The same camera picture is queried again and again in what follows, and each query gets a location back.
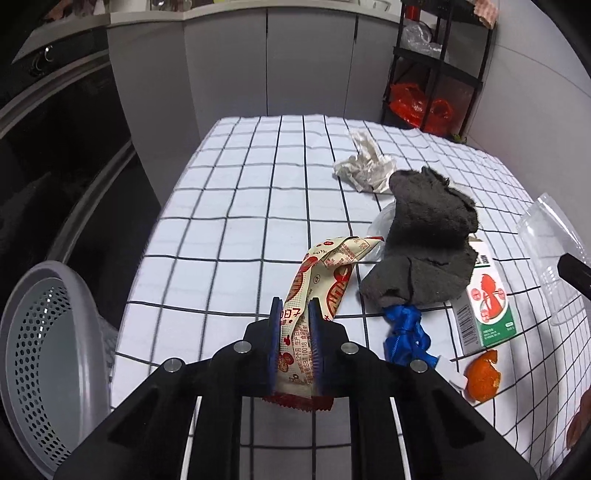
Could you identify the grey kitchen cabinets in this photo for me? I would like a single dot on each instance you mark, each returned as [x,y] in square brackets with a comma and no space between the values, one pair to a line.
[231,69]

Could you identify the black shelf rack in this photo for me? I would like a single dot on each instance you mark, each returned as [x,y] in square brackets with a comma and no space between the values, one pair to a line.
[480,69]

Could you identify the white checked tablecloth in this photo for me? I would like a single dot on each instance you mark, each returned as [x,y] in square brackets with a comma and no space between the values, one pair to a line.
[258,194]

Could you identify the person's right forearm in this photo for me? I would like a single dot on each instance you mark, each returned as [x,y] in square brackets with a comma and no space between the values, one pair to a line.
[581,422]

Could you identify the red plastic bag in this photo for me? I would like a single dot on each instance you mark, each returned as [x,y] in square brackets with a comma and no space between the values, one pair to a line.
[408,104]

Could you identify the blue plastic ribbon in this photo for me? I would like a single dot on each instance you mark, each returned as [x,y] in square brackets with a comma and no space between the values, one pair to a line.
[404,332]

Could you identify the beige red snack wrapper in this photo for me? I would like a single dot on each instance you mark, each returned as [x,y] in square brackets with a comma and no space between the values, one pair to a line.
[314,277]

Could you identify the clear bag on rack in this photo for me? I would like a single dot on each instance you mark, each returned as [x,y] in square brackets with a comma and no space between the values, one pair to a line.
[418,39]

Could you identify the dark grey cloth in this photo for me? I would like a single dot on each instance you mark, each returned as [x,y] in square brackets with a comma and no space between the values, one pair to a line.
[425,221]

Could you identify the pink patterned cloth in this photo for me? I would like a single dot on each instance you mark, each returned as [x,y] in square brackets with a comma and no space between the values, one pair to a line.
[485,11]

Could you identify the clear plastic cup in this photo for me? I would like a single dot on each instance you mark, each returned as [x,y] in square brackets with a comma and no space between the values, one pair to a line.
[545,240]

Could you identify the green white drink carton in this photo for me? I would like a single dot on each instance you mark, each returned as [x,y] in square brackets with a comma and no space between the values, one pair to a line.
[489,300]

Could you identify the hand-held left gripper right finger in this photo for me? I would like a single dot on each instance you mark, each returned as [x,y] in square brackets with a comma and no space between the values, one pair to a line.
[316,346]

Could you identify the clear plastic bag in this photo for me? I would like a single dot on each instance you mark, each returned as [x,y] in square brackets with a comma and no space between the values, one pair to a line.
[381,226]

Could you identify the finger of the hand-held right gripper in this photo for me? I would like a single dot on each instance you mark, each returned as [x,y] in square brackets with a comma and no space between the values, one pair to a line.
[575,273]

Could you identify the grey perforated bin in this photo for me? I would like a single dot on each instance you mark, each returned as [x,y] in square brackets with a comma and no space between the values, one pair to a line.
[27,350]

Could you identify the white paper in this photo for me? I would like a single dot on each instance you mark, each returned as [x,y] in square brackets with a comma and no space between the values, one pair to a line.
[364,166]

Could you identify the orange peel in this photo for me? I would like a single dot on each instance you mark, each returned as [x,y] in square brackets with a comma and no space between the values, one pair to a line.
[482,381]

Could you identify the white countertop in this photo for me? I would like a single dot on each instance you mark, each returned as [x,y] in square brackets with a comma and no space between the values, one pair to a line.
[207,10]

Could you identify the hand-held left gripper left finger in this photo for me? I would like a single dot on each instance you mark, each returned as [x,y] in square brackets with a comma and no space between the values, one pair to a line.
[275,346]

